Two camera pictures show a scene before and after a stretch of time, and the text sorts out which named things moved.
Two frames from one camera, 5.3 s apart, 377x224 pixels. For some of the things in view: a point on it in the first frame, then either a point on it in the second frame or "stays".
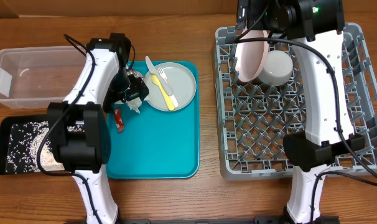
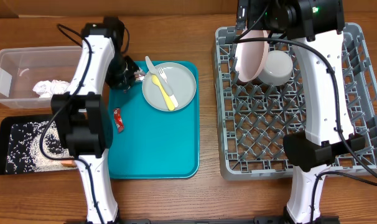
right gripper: (254, 22) stays
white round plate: (250, 57) stays
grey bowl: (277, 68) stays
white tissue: (134, 104) -> (46, 88)
